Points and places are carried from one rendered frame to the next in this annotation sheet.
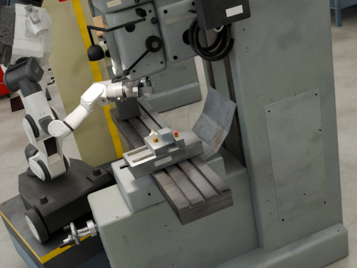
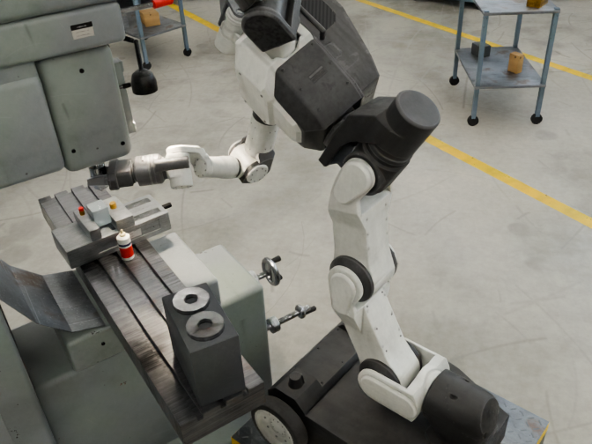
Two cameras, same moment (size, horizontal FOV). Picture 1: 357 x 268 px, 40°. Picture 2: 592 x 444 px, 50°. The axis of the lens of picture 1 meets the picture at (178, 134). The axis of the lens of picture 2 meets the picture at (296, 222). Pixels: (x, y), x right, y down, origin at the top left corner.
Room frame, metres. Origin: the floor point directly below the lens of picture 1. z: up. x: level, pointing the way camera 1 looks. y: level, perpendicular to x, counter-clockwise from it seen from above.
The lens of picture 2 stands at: (3.86, 0.17, 2.14)
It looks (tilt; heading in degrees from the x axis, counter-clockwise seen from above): 35 degrees down; 163
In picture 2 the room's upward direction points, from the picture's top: 3 degrees counter-clockwise
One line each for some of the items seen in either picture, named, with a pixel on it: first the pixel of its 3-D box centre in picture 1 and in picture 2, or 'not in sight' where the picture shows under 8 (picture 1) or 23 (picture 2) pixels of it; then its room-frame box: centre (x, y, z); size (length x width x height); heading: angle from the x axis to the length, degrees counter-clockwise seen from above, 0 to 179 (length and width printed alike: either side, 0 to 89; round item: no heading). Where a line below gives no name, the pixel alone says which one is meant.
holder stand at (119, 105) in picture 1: (124, 95); (203, 340); (2.70, 0.26, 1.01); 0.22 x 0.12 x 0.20; 8
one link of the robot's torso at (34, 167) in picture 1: (49, 163); (403, 375); (2.72, 0.82, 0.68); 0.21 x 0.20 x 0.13; 31
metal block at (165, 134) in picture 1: (165, 136); (99, 213); (2.03, 0.06, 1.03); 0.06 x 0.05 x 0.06; 17
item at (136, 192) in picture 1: (167, 169); (129, 295); (2.16, 0.10, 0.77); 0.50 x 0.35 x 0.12; 105
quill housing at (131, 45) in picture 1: (135, 38); (77, 99); (2.17, 0.09, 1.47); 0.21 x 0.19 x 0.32; 15
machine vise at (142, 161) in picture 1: (162, 149); (111, 225); (2.02, 0.09, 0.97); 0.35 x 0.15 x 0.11; 107
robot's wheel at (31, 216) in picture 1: (36, 225); not in sight; (2.35, 0.90, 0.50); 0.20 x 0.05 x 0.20; 31
